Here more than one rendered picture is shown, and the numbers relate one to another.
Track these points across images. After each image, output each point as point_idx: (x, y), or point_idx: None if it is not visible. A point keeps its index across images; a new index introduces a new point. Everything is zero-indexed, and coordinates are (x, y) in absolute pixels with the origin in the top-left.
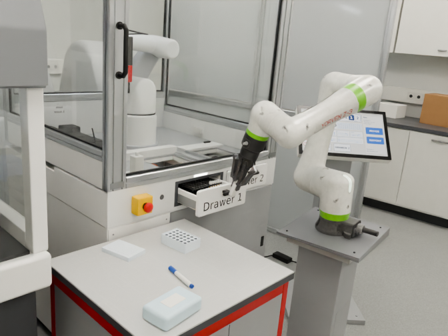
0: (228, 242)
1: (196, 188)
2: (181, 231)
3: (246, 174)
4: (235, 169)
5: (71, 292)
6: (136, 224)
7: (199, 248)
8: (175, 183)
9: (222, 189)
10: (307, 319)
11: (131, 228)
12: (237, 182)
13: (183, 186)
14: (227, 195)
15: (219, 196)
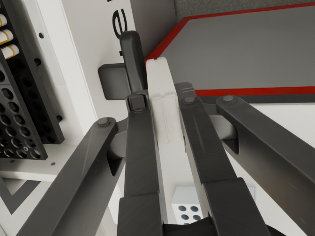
0: (287, 118)
1: (35, 144)
2: (189, 205)
3: (226, 156)
4: (101, 179)
5: None
6: (107, 225)
7: (260, 190)
8: (14, 212)
9: (101, 104)
10: None
11: (112, 228)
12: (170, 127)
13: (1, 154)
14: (110, 48)
15: (121, 105)
